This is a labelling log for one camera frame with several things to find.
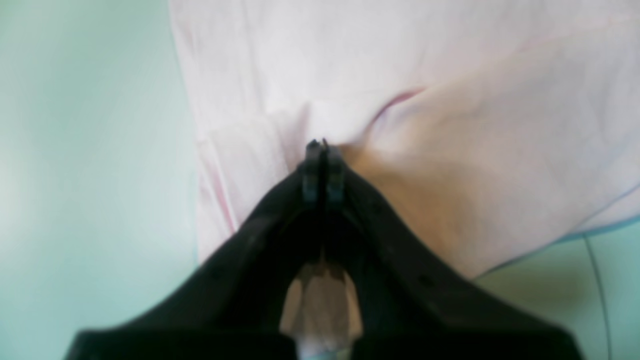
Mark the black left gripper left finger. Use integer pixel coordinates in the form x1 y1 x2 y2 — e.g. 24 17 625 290
66 140 326 360

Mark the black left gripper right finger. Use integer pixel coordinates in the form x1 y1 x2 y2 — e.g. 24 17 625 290
323 142 583 360

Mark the pink T-shirt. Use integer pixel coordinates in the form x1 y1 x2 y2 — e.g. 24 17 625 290
168 0 640 278

